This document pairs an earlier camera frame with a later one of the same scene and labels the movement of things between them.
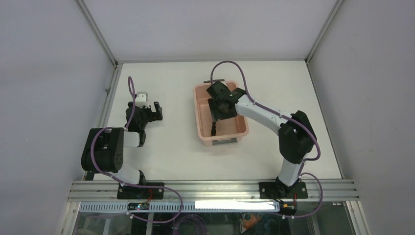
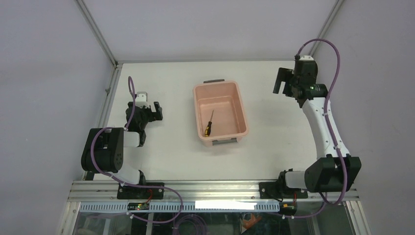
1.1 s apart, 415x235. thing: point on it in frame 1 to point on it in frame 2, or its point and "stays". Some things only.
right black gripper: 215,114 to 285,75
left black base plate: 134,193 stays
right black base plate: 269,190 stays
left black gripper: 151,114 stays
